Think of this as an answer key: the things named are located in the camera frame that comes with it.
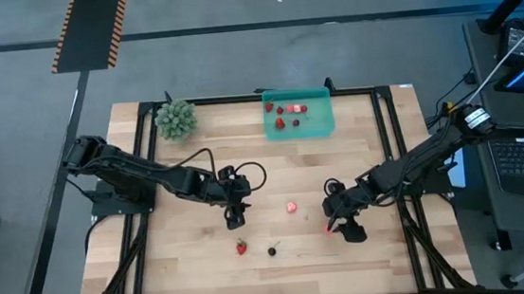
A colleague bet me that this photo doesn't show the black camera cable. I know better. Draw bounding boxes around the black camera cable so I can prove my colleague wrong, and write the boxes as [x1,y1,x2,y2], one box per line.
[180,141,270,198]
[322,176,347,198]

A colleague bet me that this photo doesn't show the green plant in white pot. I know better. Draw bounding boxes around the green plant in white pot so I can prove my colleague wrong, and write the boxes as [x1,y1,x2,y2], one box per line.
[152,98,200,143]

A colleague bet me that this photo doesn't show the black left camera cable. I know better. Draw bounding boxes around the black left camera cable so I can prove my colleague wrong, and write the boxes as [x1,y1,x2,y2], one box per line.
[180,141,270,198]

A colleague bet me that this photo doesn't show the teal translucent tupperware container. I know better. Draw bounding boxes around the teal translucent tupperware container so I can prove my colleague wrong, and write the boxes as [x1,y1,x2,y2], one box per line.
[260,83,338,143]

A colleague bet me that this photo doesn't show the yellow plug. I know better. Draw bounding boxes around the yellow plug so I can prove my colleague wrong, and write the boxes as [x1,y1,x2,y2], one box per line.
[443,100,461,118]

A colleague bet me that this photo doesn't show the light blue floor object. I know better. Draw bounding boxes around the light blue floor object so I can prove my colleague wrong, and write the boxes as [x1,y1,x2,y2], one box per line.
[446,156,467,190]

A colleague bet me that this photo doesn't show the black right camera cable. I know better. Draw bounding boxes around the black right camera cable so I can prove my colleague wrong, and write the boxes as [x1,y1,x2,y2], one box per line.
[322,176,347,198]

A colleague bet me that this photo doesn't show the dark grey side desk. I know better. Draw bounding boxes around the dark grey side desk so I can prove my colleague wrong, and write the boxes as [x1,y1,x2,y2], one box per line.
[462,13,524,243]

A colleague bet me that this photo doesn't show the black mat orange striped edges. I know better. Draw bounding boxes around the black mat orange striped edges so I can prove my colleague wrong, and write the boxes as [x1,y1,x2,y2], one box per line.
[44,0,136,75]

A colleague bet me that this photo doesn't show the black power brick white label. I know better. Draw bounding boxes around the black power brick white label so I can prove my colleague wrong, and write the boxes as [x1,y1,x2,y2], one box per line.
[493,18,524,64]

